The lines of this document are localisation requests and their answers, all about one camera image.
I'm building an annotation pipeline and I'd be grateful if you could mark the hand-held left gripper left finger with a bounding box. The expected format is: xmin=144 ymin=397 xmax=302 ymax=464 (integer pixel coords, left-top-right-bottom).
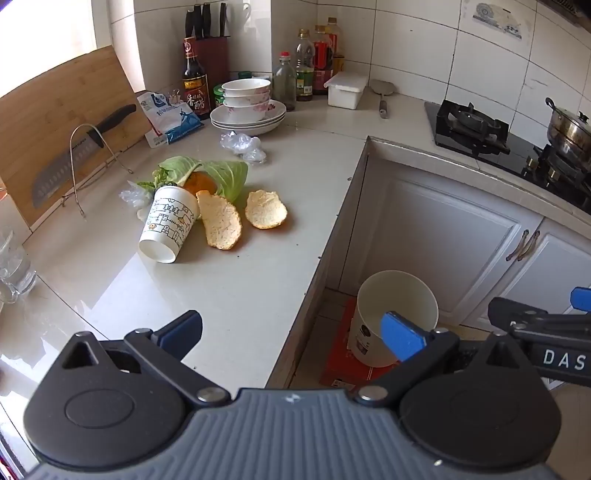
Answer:
xmin=60 ymin=310 xmax=232 ymax=408

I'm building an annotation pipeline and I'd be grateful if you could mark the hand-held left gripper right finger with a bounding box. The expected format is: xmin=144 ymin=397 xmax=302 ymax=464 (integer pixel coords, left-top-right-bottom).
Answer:
xmin=353 ymin=311 xmax=525 ymax=407

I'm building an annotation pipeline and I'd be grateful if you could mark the white plastic bucket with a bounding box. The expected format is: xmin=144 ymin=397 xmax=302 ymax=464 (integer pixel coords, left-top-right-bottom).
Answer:
xmin=347 ymin=270 xmax=439 ymax=368

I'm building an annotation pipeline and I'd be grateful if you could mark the white printed paper cup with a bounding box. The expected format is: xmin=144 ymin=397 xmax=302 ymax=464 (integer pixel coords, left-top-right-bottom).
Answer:
xmin=139 ymin=185 xmax=200 ymax=264

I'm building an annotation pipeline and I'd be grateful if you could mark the long orange peel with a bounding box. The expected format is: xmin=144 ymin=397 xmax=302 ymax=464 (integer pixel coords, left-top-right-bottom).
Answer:
xmin=196 ymin=190 xmax=242 ymax=251

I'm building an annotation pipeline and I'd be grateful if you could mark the round orange peel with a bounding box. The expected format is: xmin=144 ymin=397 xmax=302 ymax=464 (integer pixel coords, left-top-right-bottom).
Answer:
xmin=245 ymin=189 xmax=289 ymax=230

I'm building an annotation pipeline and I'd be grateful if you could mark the orange fruit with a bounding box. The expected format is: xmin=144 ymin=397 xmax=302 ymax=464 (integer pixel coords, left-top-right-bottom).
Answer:
xmin=184 ymin=172 xmax=218 ymax=197

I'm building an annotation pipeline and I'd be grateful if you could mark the large green cabbage leaf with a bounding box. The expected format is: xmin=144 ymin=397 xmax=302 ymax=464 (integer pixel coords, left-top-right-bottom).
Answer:
xmin=201 ymin=159 xmax=249 ymax=202

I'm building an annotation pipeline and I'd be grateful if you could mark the small green cabbage leaf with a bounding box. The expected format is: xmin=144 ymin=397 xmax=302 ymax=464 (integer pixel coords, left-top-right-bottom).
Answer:
xmin=159 ymin=156 xmax=204 ymax=185

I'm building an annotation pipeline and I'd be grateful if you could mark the narrow white cabinet door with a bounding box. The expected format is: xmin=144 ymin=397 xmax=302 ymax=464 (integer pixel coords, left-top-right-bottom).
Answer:
xmin=462 ymin=220 xmax=591 ymax=334

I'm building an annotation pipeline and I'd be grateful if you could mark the wide white cabinet door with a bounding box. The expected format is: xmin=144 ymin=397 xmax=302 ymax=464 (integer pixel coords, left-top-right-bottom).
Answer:
xmin=358 ymin=154 xmax=544 ymax=324

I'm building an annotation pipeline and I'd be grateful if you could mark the small clear plastic scrap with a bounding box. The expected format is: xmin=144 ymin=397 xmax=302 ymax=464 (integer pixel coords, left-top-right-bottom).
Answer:
xmin=119 ymin=180 xmax=153 ymax=206

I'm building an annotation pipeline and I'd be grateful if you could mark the green vegetable scrap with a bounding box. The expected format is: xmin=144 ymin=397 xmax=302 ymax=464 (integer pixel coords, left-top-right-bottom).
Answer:
xmin=137 ymin=168 xmax=169 ymax=191

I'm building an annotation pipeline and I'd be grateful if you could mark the steel pot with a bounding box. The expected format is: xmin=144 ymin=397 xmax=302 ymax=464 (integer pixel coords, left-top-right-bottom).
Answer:
xmin=545 ymin=97 xmax=591 ymax=158

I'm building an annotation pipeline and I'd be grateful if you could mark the clear glass cup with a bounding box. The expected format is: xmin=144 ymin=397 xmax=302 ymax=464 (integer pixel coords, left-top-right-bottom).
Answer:
xmin=0 ymin=226 xmax=38 ymax=305

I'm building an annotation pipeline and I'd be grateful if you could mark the crumpled clear plastic wrap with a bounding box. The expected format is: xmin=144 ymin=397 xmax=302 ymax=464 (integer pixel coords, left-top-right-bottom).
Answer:
xmin=219 ymin=131 xmax=267 ymax=165

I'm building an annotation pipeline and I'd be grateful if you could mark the black gas stove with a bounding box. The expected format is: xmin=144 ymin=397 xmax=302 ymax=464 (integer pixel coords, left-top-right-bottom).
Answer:
xmin=424 ymin=99 xmax=591 ymax=214

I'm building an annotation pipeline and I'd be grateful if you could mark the large kitchen knife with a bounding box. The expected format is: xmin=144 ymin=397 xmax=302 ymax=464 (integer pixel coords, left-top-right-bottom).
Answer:
xmin=31 ymin=104 xmax=137 ymax=209

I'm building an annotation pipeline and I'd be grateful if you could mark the blue and white bag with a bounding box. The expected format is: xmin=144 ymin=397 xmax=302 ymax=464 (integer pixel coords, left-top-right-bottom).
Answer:
xmin=136 ymin=90 xmax=205 ymax=149

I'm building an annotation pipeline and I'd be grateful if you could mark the white floral bowl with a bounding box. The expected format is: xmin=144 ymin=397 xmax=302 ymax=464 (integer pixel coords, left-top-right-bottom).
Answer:
xmin=223 ymin=102 xmax=271 ymax=122
xmin=221 ymin=78 xmax=272 ymax=97
xmin=223 ymin=92 xmax=271 ymax=107

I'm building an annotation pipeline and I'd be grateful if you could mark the metal spatula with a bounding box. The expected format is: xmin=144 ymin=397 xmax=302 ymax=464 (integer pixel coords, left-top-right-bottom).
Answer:
xmin=369 ymin=78 xmax=396 ymax=119

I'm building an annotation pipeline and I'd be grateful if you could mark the white plastic lidded box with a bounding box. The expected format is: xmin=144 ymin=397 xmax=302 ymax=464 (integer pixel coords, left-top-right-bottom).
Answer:
xmin=324 ymin=71 xmax=370 ymax=110

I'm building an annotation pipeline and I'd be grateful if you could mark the wooden cutting board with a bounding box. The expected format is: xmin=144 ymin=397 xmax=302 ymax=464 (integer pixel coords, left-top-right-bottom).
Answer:
xmin=0 ymin=45 xmax=149 ymax=232

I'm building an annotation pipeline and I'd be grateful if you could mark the dark vinegar bottle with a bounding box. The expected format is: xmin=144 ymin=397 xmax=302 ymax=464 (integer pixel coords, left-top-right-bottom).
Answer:
xmin=182 ymin=37 xmax=211 ymax=110

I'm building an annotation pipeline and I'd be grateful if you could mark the clear bottle red cap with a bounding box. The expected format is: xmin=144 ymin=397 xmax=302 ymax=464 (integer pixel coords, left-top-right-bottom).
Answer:
xmin=272 ymin=52 xmax=297 ymax=112

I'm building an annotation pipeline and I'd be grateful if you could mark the dark red knife block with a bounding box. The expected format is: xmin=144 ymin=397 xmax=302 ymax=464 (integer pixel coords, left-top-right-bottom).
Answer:
xmin=194 ymin=36 xmax=230 ymax=89

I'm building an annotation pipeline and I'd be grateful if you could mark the green label oil bottle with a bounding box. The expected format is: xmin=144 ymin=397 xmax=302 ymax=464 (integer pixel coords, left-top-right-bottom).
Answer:
xmin=295 ymin=30 xmax=316 ymax=102

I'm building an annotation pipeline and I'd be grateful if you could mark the red label bottle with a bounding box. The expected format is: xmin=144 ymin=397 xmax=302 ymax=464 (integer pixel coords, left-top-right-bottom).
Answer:
xmin=313 ymin=25 xmax=334 ymax=96

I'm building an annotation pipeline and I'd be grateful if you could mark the yellow oil bottle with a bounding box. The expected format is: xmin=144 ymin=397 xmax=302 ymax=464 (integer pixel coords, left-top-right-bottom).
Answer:
xmin=325 ymin=17 xmax=345 ymax=73

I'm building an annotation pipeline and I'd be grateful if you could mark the bronze cabinet handle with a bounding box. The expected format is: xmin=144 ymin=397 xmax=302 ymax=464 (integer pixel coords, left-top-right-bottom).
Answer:
xmin=505 ymin=229 xmax=530 ymax=262
xmin=519 ymin=230 xmax=542 ymax=260

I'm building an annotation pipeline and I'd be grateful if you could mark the metal wire rack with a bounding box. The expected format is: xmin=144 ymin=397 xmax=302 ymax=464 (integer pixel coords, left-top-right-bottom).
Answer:
xmin=62 ymin=124 xmax=136 ymax=219

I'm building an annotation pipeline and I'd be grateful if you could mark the wall sticker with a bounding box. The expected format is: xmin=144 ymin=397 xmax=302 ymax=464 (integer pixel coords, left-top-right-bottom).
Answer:
xmin=472 ymin=2 xmax=533 ymax=43

